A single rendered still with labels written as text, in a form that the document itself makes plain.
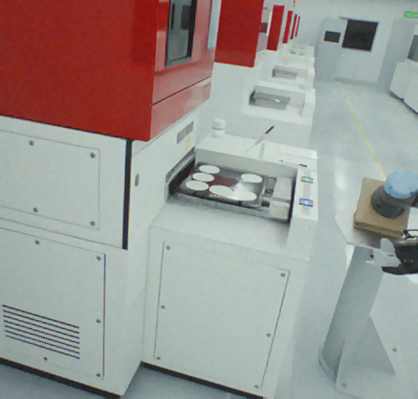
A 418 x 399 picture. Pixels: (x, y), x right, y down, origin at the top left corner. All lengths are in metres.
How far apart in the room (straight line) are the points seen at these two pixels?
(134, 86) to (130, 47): 0.11
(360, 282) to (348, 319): 0.22
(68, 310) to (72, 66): 0.95
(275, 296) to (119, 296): 0.60
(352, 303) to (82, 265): 1.26
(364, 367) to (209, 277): 1.11
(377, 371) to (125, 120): 1.83
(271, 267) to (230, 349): 0.46
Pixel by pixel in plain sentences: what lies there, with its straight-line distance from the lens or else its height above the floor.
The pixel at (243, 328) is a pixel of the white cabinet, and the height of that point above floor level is 0.43.
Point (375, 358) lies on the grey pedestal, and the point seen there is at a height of 0.09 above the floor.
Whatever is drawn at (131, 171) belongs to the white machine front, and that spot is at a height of 1.12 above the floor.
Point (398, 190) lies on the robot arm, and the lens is 1.71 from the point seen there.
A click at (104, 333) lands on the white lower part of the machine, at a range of 1.75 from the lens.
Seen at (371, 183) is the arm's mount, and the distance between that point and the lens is 1.95.
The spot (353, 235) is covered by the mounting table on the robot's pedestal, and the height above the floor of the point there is 0.82.
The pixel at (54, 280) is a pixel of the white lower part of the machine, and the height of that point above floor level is 0.60.
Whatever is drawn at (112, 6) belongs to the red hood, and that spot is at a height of 1.60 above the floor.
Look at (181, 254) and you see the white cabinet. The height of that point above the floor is 0.72.
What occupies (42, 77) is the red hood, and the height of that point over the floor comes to 1.37.
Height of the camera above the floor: 1.61
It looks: 23 degrees down
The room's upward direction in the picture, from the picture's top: 7 degrees clockwise
